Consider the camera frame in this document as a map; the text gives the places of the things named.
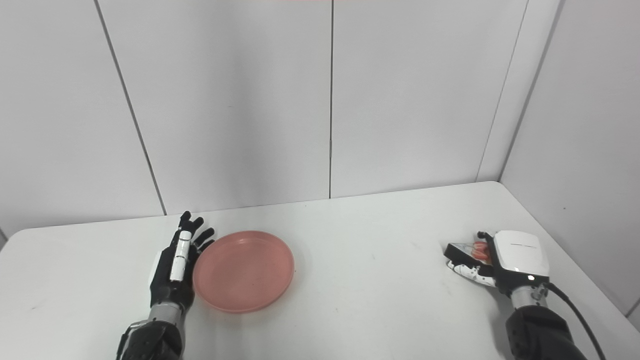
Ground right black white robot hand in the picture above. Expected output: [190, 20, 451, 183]
[446, 230, 551, 297]

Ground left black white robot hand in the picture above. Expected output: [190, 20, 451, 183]
[149, 211, 216, 312]

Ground chocolate cake slice with fruit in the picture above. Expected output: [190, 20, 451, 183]
[444, 241, 494, 267]

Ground pink round plate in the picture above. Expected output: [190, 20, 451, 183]
[192, 230, 295, 314]

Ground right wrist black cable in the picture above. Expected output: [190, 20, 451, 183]
[542, 282, 607, 360]

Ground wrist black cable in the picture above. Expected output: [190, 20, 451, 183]
[115, 321, 147, 360]
[542, 282, 607, 360]

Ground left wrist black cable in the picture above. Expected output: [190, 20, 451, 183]
[115, 321, 147, 360]

